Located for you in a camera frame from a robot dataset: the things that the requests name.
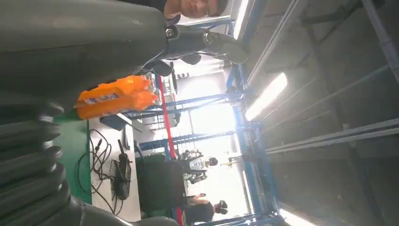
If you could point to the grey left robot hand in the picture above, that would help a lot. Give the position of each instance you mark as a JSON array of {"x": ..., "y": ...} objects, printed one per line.
[{"x": 78, "y": 46}]

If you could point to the orange drink bottle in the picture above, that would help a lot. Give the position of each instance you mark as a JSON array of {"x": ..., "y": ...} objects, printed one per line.
[
  {"x": 124, "y": 89},
  {"x": 124, "y": 107}
]

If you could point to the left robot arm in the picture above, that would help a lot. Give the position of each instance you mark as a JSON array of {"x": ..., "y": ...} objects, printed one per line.
[{"x": 25, "y": 162}]

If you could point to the green mat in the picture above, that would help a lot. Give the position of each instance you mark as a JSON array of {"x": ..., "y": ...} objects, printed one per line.
[{"x": 71, "y": 156}]

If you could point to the red pole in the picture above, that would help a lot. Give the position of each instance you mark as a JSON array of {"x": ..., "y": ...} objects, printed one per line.
[{"x": 166, "y": 118}]

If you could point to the black remote controller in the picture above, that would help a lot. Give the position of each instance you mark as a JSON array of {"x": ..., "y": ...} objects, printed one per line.
[{"x": 122, "y": 184}]

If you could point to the black carry case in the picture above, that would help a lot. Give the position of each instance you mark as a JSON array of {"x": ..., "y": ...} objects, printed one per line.
[{"x": 159, "y": 187}]

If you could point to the ceiling light tube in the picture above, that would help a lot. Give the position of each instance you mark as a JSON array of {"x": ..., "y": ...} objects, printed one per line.
[
  {"x": 266, "y": 96},
  {"x": 294, "y": 220},
  {"x": 241, "y": 18}
]

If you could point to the white table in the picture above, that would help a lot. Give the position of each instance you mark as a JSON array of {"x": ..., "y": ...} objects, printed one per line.
[{"x": 132, "y": 206}]

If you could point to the white humanoid robot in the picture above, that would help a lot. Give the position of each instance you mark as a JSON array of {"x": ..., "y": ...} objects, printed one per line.
[{"x": 198, "y": 165}]

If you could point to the blue steel gantry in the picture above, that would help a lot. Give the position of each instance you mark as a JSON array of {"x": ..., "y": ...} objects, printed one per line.
[{"x": 249, "y": 149}]

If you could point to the person with VR headset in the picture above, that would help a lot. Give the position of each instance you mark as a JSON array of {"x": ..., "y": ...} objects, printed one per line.
[{"x": 199, "y": 212}]

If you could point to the grey ceiling rail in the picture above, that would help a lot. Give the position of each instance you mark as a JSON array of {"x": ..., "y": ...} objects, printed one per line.
[{"x": 343, "y": 134}]

